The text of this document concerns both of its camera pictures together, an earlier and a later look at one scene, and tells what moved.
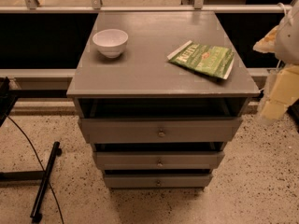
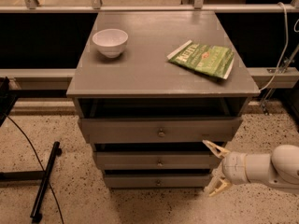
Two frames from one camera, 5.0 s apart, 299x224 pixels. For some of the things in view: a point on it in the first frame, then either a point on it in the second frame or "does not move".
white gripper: [288, 41] to [234, 168]
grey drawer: [158, 160] does not move
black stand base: [36, 175] does not move
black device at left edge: [7, 99] does not move
